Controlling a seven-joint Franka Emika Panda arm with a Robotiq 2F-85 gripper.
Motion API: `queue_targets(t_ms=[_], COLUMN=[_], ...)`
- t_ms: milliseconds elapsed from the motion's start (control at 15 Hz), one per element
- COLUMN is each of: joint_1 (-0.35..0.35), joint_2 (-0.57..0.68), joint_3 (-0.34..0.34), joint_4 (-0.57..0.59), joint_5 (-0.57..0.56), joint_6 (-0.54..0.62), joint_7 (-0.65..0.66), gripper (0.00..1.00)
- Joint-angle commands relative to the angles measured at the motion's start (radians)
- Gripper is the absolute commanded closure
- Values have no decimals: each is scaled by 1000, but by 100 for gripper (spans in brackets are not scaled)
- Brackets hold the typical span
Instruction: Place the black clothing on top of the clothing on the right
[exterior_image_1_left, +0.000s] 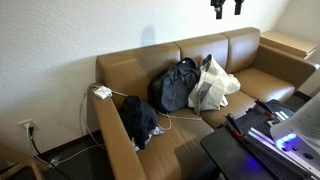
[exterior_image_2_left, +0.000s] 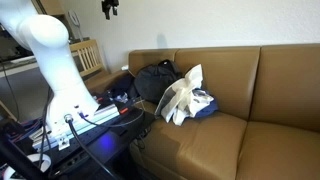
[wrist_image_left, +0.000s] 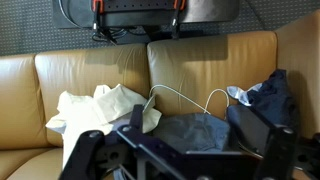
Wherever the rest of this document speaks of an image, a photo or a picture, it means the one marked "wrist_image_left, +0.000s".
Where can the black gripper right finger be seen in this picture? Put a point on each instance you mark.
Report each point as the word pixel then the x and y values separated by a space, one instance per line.
pixel 266 146

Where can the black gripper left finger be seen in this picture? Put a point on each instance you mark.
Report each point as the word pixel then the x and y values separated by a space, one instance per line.
pixel 87 150

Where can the white tote bag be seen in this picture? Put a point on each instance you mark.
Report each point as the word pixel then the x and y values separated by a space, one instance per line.
pixel 86 113

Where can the white grey cloth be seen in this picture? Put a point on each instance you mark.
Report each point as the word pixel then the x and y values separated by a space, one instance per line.
pixel 240 94

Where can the black backpack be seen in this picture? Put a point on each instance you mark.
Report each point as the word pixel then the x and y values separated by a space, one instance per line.
pixel 193 131

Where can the tan leather sofa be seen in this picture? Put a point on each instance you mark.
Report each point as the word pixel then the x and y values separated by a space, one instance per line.
pixel 200 66

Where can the orange black clamp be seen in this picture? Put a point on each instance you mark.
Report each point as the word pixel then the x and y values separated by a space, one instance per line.
pixel 97 13
pixel 176 20

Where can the black mounting table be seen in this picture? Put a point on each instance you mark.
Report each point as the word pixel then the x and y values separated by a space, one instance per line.
pixel 210 10

